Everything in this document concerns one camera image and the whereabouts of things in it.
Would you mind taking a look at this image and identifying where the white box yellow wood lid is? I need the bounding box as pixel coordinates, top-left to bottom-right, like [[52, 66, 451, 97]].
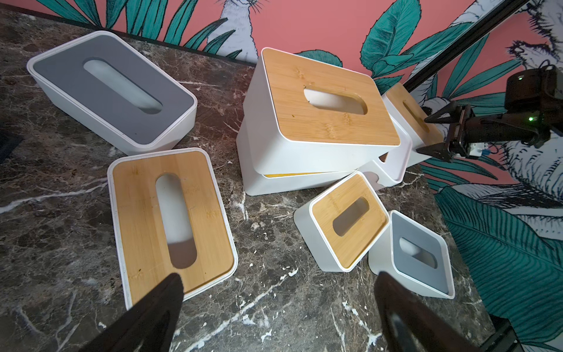
[[236, 122, 351, 196]]

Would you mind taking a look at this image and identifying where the white box grey lid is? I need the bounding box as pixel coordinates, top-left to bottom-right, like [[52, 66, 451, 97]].
[[26, 31, 198, 155], [368, 210, 455, 299]]

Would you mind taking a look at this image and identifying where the narrow white box bamboo lid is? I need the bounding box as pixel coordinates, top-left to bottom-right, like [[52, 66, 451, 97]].
[[107, 148, 238, 308]]

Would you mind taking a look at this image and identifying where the white box grey lid back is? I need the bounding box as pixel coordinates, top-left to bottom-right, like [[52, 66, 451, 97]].
[[26, 31, 198, 155]]

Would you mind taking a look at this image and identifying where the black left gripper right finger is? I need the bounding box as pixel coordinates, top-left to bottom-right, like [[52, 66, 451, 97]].
[[374, 271, 479, 351]]

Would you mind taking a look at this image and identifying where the black right frame post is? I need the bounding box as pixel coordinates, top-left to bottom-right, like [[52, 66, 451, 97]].
[[404, 0, 528, 92]]

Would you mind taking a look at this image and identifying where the white box bamboo lid corner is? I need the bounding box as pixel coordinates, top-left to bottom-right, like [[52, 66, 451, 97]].
[[382, 83, 444, 167]]

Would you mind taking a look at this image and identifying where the small white box bamboo lid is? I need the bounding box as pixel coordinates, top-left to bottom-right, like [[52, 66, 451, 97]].
[[294, 172, 391, 272]]

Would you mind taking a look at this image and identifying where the large white box bamboo lid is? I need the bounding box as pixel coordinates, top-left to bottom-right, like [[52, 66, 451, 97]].
[[242, 48, 400, 175]]

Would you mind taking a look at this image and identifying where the pink white drip tissue box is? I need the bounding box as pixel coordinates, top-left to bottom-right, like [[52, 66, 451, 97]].
[[358, 124, 412, 191]]

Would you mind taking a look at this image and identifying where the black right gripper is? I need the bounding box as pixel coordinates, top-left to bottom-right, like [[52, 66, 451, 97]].
[[416, 101, 550, 162]]

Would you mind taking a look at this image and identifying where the white box grey lid front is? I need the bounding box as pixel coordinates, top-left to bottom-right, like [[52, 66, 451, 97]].
[[368, 210, 455, 299]]

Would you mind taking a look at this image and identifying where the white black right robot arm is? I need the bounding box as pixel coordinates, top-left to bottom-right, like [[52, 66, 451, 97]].
[[416, 65, 562, 162]]

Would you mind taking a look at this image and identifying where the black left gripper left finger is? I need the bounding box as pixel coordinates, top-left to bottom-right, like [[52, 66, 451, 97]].
[[81, 273, 184, 351]]

